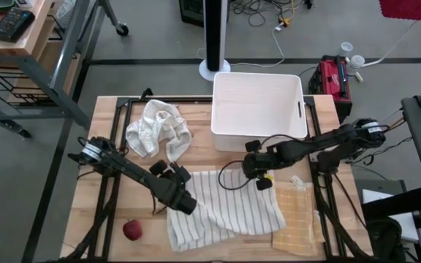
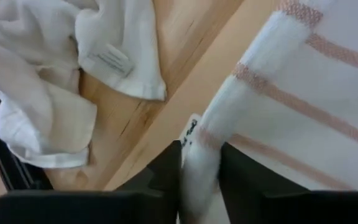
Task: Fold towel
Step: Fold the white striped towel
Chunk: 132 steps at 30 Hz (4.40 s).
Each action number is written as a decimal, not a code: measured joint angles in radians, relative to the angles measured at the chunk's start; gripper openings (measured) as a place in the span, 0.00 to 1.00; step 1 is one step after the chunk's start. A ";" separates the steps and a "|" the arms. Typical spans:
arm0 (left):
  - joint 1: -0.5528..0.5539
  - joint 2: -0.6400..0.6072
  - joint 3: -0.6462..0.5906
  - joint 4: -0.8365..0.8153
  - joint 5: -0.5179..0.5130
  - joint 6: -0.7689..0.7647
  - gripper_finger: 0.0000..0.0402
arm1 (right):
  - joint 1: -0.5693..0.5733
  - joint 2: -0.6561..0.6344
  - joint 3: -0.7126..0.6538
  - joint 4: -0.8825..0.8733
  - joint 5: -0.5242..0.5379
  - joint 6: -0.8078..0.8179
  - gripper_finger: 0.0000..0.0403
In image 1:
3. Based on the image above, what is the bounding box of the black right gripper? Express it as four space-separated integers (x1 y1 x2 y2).
241 140 283 191

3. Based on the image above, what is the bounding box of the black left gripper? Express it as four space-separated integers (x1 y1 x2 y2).
148 159 198 216

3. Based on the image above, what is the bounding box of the white pink-striped towel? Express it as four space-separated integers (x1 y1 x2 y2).
166 168 287 253

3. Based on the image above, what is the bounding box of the yellow checked towel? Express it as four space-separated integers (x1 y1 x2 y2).
270 180 327 257

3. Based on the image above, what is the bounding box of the crumpled white towel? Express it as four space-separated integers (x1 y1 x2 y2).
125 99 193 164

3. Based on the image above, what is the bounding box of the red apple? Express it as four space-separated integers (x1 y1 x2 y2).
122 218 144 242

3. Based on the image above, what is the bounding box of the white perforated plastic basket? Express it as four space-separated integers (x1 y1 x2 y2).
210 72 308 153

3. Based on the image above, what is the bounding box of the red black tool bag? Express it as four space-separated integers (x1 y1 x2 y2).
308 54 354 124

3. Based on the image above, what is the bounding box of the white board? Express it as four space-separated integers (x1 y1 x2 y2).
362 188 420 244

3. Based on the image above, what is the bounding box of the white plastic jar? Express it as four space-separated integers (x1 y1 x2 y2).
339 41 354 58
346 54 366 77

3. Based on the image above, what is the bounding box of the black equipment box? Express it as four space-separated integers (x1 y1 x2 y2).
178 0 206 28

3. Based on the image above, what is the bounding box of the black caster wheel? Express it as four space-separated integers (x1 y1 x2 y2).
115 22 130 37

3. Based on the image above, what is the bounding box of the red foam panel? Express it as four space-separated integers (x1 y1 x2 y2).
378 0 421 23

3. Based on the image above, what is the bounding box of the black keypad device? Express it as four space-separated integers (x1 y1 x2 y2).
0 7 36 43

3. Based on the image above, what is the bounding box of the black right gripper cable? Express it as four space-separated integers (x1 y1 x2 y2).
217 159 257 191

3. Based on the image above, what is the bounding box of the black aluminium table frame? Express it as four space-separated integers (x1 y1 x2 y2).
60 94 374 263

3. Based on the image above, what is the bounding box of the white power cable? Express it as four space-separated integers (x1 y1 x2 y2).
195 25 287 70
360 20 420 69

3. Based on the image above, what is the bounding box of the black cable bundle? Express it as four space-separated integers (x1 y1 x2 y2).
228 0 314 28

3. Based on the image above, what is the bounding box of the black wire rack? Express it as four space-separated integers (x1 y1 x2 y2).
0 64 82 107

